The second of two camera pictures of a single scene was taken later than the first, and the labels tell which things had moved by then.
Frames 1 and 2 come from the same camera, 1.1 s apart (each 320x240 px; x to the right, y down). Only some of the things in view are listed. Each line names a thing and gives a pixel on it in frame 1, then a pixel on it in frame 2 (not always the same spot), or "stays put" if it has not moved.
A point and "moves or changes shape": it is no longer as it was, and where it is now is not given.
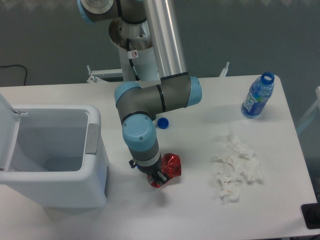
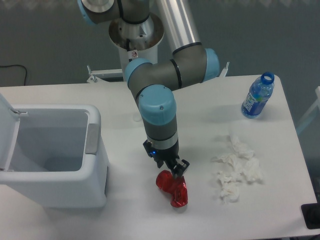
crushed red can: [171, 165] moves or changes shape
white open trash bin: [52, 156] stays put
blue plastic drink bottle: [261, 89] stays put
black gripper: [150, 170] -> [168, 155]
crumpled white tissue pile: [239, 162] stays put
